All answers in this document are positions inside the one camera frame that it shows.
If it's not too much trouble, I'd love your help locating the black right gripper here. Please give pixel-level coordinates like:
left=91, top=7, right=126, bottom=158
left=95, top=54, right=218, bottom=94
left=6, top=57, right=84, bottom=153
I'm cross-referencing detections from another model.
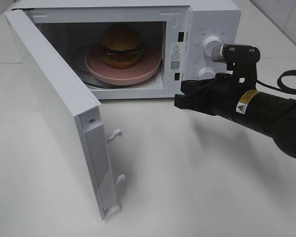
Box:
left=174, top=73, right=247, bottom=121

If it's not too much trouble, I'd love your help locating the white timer knob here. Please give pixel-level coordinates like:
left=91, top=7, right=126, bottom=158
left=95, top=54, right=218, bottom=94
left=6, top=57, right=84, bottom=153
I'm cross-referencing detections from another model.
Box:
left=197, top=68, right=215, bottom=80

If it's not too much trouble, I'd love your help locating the pink plate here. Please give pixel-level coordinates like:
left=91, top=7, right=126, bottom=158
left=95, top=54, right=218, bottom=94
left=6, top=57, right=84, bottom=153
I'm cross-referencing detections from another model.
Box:
left=85, top=45, right=161, bottom=86

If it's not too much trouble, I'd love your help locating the burger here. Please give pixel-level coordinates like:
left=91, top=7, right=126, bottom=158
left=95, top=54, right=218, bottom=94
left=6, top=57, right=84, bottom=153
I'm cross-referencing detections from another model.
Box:
left=101, top=23, right=143, bottom=69

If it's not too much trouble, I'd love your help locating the white microwave door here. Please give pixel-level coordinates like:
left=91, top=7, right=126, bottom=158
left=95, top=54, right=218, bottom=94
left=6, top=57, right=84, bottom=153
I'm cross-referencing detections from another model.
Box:
left=5, top=10, right=125, bottom=219

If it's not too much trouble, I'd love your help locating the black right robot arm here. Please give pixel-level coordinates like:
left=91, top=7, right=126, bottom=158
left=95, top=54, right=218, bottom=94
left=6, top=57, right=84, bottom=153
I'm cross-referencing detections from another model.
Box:
left=174, top=73, right=296, bottom=158

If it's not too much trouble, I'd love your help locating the warning label sticker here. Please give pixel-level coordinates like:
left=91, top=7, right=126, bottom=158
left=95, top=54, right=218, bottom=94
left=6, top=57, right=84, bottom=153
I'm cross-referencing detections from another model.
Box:
left=168, top=42, right=184, bottom=72

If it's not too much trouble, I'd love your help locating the white power knob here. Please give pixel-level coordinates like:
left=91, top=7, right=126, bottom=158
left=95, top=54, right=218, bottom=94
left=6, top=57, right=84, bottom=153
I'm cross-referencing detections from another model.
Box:
left=202, top=35, right=223, bottom=56

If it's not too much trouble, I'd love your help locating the glass turntable plate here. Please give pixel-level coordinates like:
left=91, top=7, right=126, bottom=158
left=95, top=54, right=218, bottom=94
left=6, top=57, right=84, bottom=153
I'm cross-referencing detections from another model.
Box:
left=73, top=45, right=161, bottom=88

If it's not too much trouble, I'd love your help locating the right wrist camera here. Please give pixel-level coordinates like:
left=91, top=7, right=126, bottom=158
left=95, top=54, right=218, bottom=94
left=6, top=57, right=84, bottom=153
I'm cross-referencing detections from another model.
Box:
left=211, top=44, right=260, bottom=86

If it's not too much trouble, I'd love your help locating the black camera cable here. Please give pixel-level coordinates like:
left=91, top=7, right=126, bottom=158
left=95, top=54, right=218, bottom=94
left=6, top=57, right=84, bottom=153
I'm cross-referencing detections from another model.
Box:
left=255, top=70, right=296, bottom=96

